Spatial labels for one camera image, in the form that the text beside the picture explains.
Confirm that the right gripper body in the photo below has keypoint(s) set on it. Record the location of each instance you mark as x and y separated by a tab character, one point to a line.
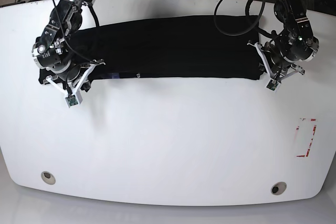
71	79

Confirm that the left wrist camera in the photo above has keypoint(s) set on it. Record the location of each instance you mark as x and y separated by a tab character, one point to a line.
273	85

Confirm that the left table grommet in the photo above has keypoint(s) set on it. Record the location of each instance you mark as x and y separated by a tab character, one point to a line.
48	178

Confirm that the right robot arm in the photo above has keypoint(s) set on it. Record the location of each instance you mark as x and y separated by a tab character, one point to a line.
52	50

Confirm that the black graphic t-shirt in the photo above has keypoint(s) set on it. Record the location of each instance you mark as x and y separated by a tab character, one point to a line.
187	47

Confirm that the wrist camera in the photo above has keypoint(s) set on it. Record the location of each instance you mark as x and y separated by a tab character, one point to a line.
74	99
273	85

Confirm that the right table grommet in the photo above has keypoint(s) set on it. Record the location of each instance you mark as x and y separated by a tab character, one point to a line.
278	188

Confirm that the red tape marking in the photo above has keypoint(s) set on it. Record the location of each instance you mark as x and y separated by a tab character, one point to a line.
304	136

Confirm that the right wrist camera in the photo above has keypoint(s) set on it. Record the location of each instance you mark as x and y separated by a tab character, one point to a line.
74	99

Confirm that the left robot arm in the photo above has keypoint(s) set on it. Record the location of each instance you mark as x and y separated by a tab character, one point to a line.
295	43

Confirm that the table grommet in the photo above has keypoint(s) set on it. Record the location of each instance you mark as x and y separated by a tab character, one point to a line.
48	178
278	188

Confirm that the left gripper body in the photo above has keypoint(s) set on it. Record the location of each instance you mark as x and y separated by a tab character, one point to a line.
276	66

